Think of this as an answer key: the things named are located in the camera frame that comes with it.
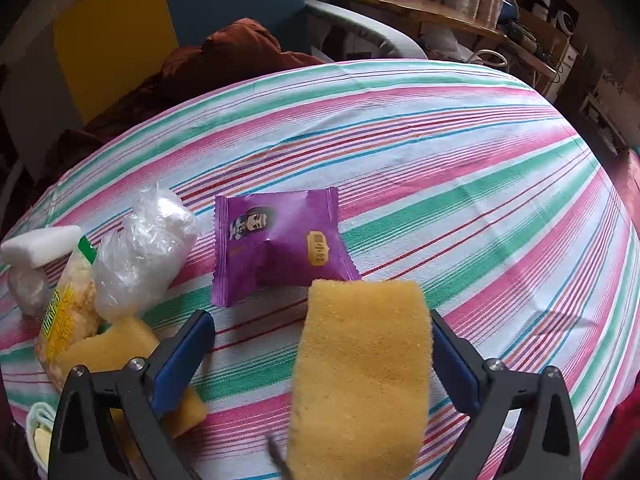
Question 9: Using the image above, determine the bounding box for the yellow green snack packet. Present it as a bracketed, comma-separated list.
[34, 237, 108, 391]

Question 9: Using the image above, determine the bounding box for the white ribbed cloth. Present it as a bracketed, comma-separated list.
[25, 402, 63, 476]

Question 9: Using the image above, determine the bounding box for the grey yellow blue chair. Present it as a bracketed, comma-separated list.
[0, 0, 428, 196]

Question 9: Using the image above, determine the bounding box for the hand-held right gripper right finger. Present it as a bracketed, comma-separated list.
[430, 309, 584, 480]

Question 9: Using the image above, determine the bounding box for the yellow sponge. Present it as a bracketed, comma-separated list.
[286, 277, 433, 480]
[57, 316, 208, 441]

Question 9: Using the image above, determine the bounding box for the purple snack packet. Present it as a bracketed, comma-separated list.
[211, 185, 362, 308]

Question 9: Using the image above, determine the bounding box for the white foam block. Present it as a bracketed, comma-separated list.
[0, 225, 83, 268]

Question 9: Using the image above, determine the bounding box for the small plastic wrapped bundle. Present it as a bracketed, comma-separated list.
[7, 265, 53, 317]

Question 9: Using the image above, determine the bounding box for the dark red blanket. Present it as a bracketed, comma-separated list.
[42, 17, 326, 181]

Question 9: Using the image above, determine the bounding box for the cluttered shelf unit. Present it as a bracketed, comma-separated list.
[500, 0, 588, 103]

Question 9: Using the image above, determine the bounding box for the wooden desk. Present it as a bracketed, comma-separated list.
[325, 0, 561, 83]

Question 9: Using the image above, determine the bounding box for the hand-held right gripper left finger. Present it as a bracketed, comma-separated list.
[47, 309, 216, 480]

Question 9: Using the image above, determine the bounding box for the clear plastic bag bundle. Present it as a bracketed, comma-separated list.
[92, 182, 201, 323]

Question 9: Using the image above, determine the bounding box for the thin grey cable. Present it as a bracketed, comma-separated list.
[267, 435, 296, 480]

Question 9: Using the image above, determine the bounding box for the striped tablecloth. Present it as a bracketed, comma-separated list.
[0, 59, 640, 480]

